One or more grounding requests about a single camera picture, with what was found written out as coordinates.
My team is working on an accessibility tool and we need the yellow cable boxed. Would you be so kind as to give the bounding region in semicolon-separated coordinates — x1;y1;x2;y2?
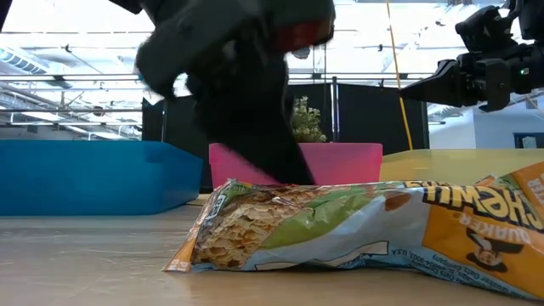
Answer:
384;0;415;151

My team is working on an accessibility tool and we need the green orange Chewy granola bar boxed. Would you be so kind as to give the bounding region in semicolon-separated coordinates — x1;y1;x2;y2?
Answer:
478;160;544;207
162;178;544;301

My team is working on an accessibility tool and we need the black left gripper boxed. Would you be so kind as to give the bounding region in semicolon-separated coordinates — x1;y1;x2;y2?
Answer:
135;0;337;186

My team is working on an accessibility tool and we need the red plastic tray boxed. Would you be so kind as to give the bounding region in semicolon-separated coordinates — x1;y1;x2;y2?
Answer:
207;142;384;189

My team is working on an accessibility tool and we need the black room divider panel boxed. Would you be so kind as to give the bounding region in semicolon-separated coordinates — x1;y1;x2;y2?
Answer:
141;82;430;190

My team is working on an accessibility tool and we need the blue plastic tray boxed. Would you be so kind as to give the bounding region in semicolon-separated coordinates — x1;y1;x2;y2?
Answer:
0;139;205;218

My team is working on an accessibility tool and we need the small potted green plant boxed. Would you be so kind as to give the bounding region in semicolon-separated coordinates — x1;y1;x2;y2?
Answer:
291;95;329;144

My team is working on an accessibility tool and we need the yellow plastic tray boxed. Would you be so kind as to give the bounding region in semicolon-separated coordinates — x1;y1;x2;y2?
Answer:
379;148;544;186

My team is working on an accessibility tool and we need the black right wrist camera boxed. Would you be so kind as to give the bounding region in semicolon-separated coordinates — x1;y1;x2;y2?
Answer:
454;5;518;53

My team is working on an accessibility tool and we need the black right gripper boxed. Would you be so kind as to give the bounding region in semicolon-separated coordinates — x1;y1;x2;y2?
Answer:
398;51;516;113

